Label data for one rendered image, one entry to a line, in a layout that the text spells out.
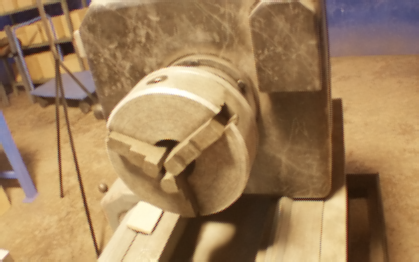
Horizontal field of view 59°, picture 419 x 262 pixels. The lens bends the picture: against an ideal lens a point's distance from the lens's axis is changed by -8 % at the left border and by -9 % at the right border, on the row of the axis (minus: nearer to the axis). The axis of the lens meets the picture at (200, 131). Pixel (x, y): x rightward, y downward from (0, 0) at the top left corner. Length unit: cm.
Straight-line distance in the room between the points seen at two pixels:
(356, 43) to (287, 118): 344
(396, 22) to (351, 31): 46
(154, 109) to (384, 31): 371
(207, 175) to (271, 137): 22
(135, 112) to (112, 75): 26
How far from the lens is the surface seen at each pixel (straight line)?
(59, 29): 474
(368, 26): 417
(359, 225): 150
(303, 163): 86
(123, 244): 90
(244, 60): 77
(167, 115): 61
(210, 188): 67
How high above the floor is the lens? 142
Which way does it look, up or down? 28 degrees down
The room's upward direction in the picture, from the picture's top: 12 degrees counter-clockwise
